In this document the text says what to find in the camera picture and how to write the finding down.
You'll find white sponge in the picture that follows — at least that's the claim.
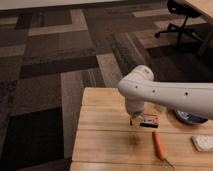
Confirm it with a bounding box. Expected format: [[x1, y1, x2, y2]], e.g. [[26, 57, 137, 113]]
[[191, 135, 213, 151]]

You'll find light wooden desk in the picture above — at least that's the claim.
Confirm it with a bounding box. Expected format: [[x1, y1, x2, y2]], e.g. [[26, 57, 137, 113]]
[[184, 0, 213, 24]]

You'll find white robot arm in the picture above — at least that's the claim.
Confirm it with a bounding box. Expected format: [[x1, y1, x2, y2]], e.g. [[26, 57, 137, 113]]
[[118, 65, 213, 120]]

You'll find blue patterned bowl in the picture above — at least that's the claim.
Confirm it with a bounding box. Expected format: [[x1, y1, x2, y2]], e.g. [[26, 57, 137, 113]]
[[174, 110, 207, 125]]

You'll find black rectangular eraser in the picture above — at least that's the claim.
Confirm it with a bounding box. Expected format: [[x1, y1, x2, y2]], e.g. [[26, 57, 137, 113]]
[[140, 114, 159, 128]]

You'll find orange carrot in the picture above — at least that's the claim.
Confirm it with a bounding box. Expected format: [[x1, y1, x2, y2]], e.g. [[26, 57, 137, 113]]
[[152, 131, 175, 170]]

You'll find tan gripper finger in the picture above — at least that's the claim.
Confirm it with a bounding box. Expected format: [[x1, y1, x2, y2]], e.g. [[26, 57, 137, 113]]
[[129, 117, 135, 126], [136, 115, 143, 127]]

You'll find black office chair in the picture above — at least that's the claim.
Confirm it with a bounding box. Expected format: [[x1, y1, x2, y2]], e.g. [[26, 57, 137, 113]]
[[154, 0, 205, 44]]

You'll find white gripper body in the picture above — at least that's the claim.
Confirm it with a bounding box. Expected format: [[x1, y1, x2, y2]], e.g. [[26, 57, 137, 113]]
[[125, 99, 144, 118]]

